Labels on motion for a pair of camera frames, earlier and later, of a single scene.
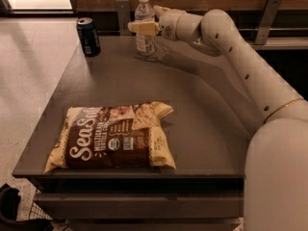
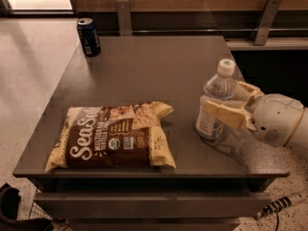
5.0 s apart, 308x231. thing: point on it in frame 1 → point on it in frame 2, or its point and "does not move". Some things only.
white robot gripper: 167,24 → 275,118
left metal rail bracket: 123,8 does not move
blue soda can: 89,37 does not move
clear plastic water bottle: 144,13 → 209,124
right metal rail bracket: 270,12 does not move
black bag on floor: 9,203 does not move
